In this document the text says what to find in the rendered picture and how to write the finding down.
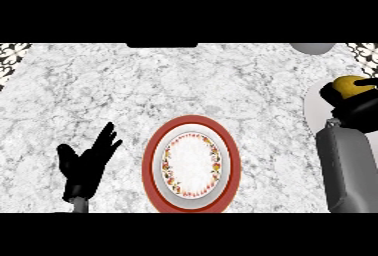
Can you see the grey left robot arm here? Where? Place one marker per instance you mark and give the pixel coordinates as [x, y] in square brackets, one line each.
[79, 205]

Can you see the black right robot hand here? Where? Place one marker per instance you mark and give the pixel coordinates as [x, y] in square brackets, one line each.
[355, 111]

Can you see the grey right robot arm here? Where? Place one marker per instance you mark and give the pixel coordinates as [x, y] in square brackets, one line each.
[350, 170]

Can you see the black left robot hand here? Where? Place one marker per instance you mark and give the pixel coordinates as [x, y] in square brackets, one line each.
[85, 168]

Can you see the yellow lemon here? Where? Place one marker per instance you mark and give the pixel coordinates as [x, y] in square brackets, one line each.
[350, 87]

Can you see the grey rounded object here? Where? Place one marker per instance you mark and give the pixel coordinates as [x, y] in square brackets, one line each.
[311, 47]

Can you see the red-rimmed floral plate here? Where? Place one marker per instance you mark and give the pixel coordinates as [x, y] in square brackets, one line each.
[191, 164]

